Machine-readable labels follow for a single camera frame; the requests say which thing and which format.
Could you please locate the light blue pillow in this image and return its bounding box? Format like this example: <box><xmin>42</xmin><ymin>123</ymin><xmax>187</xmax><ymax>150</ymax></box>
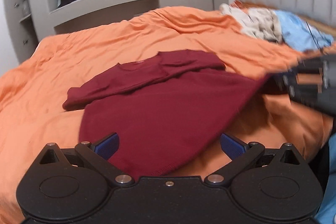
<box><xmin>274</xmin><ymin>10</ymin><xmax>334</xmax><ymax>52</ymax></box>

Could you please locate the dark red knit sweater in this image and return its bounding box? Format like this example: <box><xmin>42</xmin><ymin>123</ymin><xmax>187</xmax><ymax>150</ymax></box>
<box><xmin>63</xmin><ymin>50</ymin><xmax>265</xmax><ymax>178</ymax></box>

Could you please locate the open grey wardrobe door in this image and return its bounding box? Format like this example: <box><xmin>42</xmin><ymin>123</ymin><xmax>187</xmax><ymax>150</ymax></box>
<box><xmin>3</xmin><ymin>0</ymin><xmax>38</xmax><ymax>63</ymax></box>

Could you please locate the black cable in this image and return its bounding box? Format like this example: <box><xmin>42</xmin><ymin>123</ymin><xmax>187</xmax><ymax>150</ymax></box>
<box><xmin>304</xmin><ymin>20</ymin><xmax>325</xmax><ymax>51</ymax></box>

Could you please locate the cream crumpled garment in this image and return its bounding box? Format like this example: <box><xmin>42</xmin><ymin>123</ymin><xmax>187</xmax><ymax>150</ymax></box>
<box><xmin>219</xmin><ymin>3</ymin><xmax>283</xmax><ymax>44</ymax></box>

